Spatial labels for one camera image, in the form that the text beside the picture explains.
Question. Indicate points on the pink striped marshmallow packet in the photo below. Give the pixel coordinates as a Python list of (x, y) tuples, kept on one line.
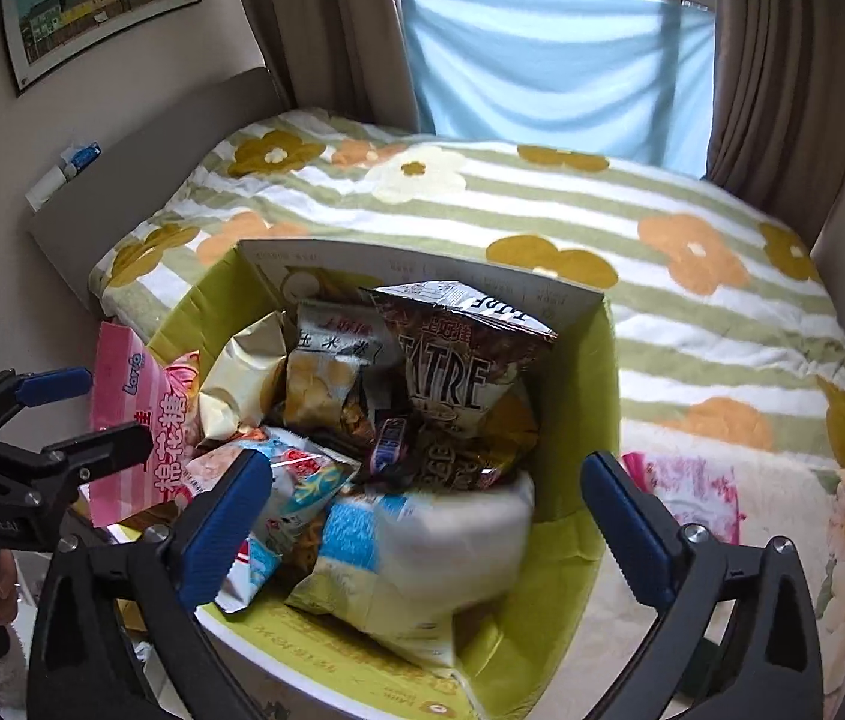
[(130, 420)]

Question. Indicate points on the light blue cloth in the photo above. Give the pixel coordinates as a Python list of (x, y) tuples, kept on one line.
[(542, 67)]

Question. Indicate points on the cream gold snack packet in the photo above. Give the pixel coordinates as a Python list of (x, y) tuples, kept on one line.
[(242, 375)]

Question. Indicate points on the cream patterned tablecloth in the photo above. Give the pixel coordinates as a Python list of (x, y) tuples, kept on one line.
[(790, 499)]

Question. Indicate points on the dark brown snack packet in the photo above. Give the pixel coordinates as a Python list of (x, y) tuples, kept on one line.
[(467, 459)]

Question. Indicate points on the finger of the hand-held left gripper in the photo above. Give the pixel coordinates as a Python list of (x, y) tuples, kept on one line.
[(100, 454), (55, 386)]

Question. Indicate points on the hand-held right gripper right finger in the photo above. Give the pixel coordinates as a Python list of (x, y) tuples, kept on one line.
[(629, 532)]

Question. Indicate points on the pink white snack packet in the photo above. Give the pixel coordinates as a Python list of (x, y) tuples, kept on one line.
[(692, 491)]

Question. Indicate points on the blue white tube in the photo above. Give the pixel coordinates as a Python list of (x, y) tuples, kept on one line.
[(83, 156)]

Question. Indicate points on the blue yellow snack packet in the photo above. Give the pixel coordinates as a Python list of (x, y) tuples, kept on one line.
[(351, 544)]

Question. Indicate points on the white bread packet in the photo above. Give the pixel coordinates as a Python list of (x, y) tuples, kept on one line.
[(467, 532)]

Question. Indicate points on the yellow-green cardboard box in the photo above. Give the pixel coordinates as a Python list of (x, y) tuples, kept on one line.
[(542, 600)]

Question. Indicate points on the pale pink snack packet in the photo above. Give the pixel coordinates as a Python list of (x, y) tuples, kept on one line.
[(212, 469)]

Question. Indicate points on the brown curtain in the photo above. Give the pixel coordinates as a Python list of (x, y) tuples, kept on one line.
[(775, 52), (325, 22)]

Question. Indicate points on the brown silver chip bag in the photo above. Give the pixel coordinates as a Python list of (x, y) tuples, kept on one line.
[(460, 367)]

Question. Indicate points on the floral striped blanket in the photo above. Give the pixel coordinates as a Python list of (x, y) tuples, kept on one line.
[(542, 195)]

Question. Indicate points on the waffle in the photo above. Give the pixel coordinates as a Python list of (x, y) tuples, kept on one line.
[(302, 551)]

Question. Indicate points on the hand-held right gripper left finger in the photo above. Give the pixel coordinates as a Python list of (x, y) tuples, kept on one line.
[(224, 532)]

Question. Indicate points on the framed wall poster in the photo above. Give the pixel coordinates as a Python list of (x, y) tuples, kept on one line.
[(92, 7)]

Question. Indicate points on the small white object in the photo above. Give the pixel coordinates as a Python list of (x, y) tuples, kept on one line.
[(44, 186)]

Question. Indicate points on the small dark candy bar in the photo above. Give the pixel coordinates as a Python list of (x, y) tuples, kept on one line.
[(391, 446)]

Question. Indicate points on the pale green snack packet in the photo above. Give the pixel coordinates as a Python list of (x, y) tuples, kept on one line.
[(325, 382)]

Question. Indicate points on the white red blue snack packet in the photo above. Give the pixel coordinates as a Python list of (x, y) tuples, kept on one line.
[(302, 481)]

